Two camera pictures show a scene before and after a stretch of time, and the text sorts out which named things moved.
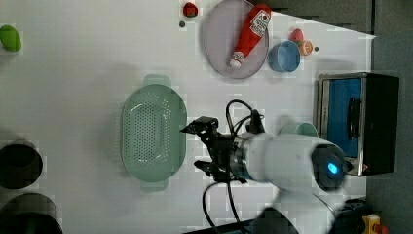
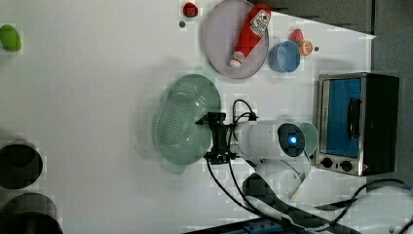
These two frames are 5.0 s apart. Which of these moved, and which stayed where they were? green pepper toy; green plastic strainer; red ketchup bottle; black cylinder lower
Moved: green plastic strainer
Stayed: green pepper toy; black cylinder lower; red ketchup bottle
